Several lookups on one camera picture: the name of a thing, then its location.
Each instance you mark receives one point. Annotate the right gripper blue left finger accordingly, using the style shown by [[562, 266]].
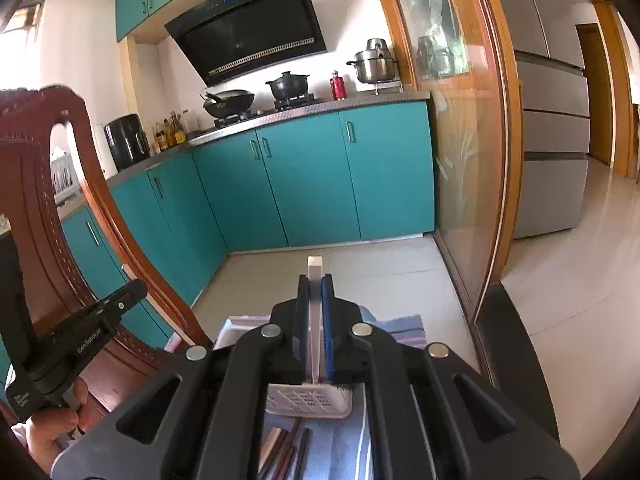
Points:
[[301, 327]]

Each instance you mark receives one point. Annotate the silver refrigerator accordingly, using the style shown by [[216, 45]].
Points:
[[556, 115]]

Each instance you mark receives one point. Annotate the dark brown chopstick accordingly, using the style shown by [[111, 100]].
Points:
[[301, 456]]

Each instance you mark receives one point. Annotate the black wok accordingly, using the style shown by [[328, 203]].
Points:
[[227, 103]]

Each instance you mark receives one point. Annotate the black clay pot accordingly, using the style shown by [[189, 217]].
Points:
[[288, 86]]

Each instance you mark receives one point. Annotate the black range hood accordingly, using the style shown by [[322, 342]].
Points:
[[224, 39]]

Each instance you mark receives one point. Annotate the blue striped cloth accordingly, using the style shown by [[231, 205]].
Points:
[[337, 448]]

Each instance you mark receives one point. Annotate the black air fryer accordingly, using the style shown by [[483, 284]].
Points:
[[127, 141]]

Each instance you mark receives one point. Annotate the person's left hand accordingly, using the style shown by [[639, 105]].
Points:
[[39, 435]]

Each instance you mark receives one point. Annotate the red-brown chopstick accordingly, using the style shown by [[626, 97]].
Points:
[[287, 452]]

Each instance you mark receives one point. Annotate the oil bottles on counter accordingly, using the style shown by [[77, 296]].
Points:
[[169, 132]]

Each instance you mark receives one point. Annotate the steel stock pot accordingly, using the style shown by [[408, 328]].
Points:
[[375, 64]]

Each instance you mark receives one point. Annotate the white chopstick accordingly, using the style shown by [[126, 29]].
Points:
[[315, 341], [271, 442]]

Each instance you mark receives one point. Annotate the glass sliding door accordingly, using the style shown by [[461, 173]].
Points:
[[461, 52]]

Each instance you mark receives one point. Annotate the carved wooden chair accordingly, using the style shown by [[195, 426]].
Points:
[[69, 259]]

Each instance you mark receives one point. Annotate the grey plastic utensil holder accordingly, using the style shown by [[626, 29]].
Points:
[[320, 401]]

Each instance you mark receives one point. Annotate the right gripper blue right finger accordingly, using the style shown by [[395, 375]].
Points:
[[327, 302]]

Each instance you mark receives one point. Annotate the red thermos bottle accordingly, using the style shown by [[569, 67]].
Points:
[[337, 86]]

